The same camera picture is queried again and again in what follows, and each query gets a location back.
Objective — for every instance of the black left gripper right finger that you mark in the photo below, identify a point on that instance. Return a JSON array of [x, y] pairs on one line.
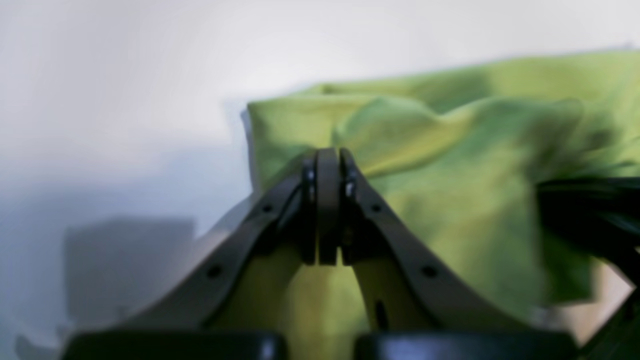
[[418, 308]]

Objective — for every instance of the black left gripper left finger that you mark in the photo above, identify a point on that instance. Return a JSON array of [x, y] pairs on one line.
[[228, 307]]

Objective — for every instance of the olive green t-shirt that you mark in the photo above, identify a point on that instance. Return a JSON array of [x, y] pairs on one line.
[[458, 156]]

